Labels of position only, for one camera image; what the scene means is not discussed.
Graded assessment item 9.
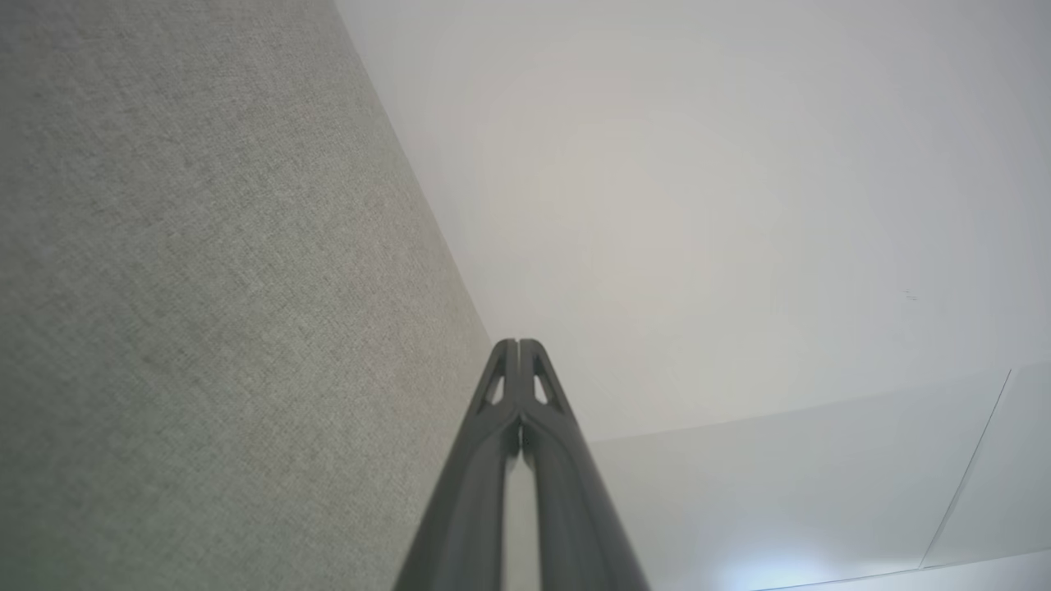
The grey fabric sofa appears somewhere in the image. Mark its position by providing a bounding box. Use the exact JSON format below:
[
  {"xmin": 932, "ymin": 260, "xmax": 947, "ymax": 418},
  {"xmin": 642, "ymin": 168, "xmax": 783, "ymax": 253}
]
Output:
[{"xmin": 0, "ymin": 0, "xmax": 495, "ymax": 591}]

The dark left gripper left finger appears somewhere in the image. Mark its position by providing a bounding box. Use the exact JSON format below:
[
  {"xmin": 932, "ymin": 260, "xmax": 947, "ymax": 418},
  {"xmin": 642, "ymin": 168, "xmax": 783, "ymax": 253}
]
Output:
[{"xmin": 393, "ymin": 337, "xmax": 523, "ymax": 591}]

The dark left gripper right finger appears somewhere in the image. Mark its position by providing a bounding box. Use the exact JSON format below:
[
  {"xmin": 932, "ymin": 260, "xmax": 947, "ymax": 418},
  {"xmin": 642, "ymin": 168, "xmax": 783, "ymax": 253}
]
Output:
[{"xmin": 519, "ymin": 337, "xmax": 651, "ymax": 591}]

